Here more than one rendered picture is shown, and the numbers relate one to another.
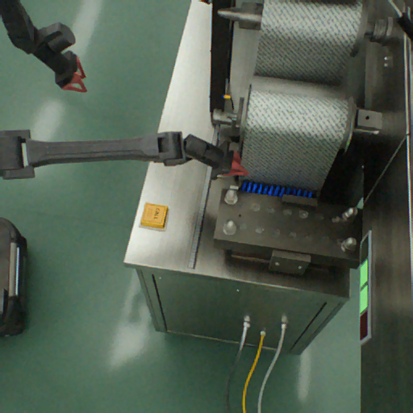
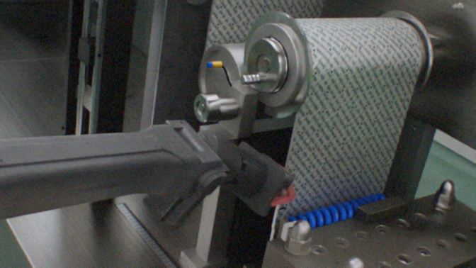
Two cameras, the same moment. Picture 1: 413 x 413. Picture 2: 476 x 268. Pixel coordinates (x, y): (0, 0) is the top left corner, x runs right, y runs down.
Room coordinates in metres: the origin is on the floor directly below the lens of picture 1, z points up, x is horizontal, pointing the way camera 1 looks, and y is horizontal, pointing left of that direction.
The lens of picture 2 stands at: (0.25, 0.54, 1.52)
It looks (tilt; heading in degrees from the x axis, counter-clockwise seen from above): 24 degrees down; 312
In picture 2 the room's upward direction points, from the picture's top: 11 degrees clockwise
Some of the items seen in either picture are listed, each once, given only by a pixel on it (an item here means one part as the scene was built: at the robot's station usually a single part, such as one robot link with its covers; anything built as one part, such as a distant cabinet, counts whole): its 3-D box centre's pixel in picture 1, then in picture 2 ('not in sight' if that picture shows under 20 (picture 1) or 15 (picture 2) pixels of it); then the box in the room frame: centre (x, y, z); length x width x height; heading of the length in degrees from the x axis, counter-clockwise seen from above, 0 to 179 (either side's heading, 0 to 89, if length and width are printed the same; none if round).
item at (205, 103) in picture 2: (217, 116); (207, 107); (0.84, -0.02, 1.18); 0.04 x 0.02 x 0.04; 172
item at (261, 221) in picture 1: (287, 227); (398, 256); (0.60, -0.23, 1.00); 0.40 x 0.16 x 0.06; 82
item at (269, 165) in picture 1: (283, 169); (343, 162); (0.72, -0.20, 1.11); 0.23 x 0.01 x 0.18; 82
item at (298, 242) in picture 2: (231, 194); (300, 235); (0.67, -0.07, 1.05); 0.04 x 0.04 x 0.04
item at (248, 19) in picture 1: (252, 15); not in sight; (1.05, -0.10, 1.33); 0.06 x 0.06 x 0.06; 82
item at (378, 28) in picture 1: (373, 30); not in sight; (1.00, -0.42, 1.33); 0.07 x 0.07 x 0.07; 82
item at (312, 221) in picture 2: (278, 191); (340, 214); (0.70, -0.20, 1.03); 0.21 x 0.04 x 0.03; 82
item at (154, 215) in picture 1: (154, 214); not in sight; (0.67, 0.16, 0.91); 0.07 x 0.07 x 0.02; 82
